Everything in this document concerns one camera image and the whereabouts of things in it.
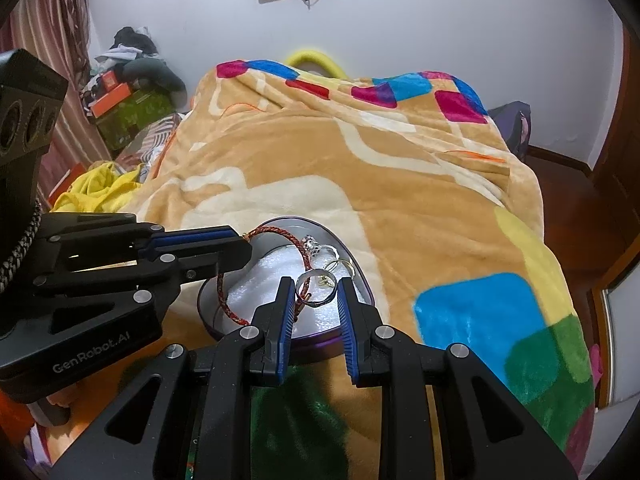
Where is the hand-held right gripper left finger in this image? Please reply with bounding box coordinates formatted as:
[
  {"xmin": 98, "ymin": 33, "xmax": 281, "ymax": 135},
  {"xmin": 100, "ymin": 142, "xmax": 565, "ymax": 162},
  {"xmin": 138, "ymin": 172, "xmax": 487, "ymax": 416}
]
[{"xmin": 50, "ymin": 276, "xmax": 297, "ymax": 480}]

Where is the silver ring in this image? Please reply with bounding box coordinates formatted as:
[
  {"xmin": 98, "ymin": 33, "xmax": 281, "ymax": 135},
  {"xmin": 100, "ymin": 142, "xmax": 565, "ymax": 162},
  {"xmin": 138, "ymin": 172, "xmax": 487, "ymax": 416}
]
[{"xmin": 295, "ymin": 268, "xmax": 336, "ymax": 308}]

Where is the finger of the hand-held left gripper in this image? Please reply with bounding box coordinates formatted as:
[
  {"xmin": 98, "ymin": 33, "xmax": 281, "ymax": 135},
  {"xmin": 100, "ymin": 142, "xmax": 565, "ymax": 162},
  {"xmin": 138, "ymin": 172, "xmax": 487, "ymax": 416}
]
[
  {"xmin": 36, "ymin": 212, "xmax": 242, "ymax": 261},
  {"xmin": 32, "ymin": 241, "xmax": 254, "ymax": 311}
]

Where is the braided grey cable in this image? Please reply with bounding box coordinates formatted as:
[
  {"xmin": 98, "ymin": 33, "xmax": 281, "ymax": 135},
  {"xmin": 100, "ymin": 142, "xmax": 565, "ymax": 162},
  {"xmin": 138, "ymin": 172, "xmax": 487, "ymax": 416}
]
[{"xmin": 0, "ymin": 198, "xmax": 44, "ymax": 293}]

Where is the colourful patterned fleece blanket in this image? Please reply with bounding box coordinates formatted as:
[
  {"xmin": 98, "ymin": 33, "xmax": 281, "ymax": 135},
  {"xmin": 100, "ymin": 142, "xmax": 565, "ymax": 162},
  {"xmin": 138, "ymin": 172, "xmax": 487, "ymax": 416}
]
[{"xmin": 30, "ymin": 59, "xmax": 596, "ymax": 480}]

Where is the white foam padding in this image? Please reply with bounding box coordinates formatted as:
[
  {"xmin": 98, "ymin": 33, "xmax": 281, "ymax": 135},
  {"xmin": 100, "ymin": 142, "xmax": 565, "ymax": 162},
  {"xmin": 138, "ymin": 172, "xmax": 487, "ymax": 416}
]
[{"xmin": 220, "ymin": 245, "xmax": 366, "ymax": 337}]

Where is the dark purple bag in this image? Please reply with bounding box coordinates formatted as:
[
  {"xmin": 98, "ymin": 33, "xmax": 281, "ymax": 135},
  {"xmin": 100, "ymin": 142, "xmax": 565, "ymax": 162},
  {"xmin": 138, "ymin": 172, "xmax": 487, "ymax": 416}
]
[{"xmin": 488, "ymin": 101, "xmax": 532, "ymax": 157}]

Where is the pile of clothes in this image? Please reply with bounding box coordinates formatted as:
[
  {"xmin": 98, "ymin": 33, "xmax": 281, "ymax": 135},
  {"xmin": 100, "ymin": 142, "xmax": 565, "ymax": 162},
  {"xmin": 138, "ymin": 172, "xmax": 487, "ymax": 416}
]
[{"xmin": 80, "ymin": 26, "xmax": 162, "ymax": 92}]

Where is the green cardboard box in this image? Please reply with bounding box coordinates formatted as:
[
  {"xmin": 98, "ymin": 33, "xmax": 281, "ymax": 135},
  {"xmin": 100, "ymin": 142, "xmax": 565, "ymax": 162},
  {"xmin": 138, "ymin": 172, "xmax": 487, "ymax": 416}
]
[{"xmin": 95, "ymin": 86, "xmax": 177, "ymax": 152}]

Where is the thin gold ring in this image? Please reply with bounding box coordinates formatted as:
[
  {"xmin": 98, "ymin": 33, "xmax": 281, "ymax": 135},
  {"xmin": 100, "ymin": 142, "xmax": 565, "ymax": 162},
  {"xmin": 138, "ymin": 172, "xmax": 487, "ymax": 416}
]
[{"xmin": 326, "ymin": 258, "xmax": 359, "ymax": 279}]

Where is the orange box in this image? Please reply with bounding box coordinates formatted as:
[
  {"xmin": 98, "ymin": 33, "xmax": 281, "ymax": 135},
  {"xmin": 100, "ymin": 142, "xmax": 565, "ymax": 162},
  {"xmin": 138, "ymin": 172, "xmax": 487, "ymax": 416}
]
[{"xmin": 88, "ymin": 82, "xmax": 135, "ymax": 118}]

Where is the red braided bracelet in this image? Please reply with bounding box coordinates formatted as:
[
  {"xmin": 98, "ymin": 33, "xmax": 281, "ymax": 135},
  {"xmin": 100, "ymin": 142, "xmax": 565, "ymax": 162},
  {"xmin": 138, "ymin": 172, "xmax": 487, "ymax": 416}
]
[{"xmin": 216, "ymin": 226, "xmax": 314, "ymax": 327}]

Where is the yellow cloth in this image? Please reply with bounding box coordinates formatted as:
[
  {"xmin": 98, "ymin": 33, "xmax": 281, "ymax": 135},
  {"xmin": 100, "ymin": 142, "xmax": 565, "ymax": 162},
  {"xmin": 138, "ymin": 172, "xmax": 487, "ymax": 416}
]
[{"xmin": 52, "ymin": 161, "xmax": 146, "ymax": 215}]

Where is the yellow foam ring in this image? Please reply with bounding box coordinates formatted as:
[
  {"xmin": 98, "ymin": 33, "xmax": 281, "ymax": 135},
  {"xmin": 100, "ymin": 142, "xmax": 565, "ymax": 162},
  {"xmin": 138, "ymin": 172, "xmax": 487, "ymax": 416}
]
[{"xmin": 286, "ymin": 48, "xmax": 348, "ymax": 80}]

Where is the purple heart-shaped tin box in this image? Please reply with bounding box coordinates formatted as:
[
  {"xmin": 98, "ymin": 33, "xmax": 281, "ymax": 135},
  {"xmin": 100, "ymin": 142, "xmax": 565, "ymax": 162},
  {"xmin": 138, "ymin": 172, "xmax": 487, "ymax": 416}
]
[{"xmin": 196, "ymin": 217, "xmax": 375, "ymax": 359}]

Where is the grey neck pillow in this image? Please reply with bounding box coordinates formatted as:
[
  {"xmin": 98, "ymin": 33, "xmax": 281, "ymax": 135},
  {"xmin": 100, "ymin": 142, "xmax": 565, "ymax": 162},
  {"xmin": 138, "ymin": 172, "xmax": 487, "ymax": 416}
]
[{"xmin": 122, "ymin": 57, "xmax": 189, "ymax": 107}]

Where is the striped pink curtain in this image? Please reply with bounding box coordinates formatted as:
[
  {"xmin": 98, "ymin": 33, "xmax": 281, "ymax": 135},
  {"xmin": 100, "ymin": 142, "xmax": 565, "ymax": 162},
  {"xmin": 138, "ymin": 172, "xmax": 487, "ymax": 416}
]
[{"xmin": 0, "ymin": 0, "xmax": 117, "ymax": 210}]

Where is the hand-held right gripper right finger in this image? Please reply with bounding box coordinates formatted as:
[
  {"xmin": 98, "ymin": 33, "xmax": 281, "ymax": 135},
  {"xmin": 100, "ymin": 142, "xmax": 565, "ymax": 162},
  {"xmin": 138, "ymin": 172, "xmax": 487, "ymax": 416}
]
[{"xmin": 336, "ymin": 276, "xmax": 581, "ymax": 480}]

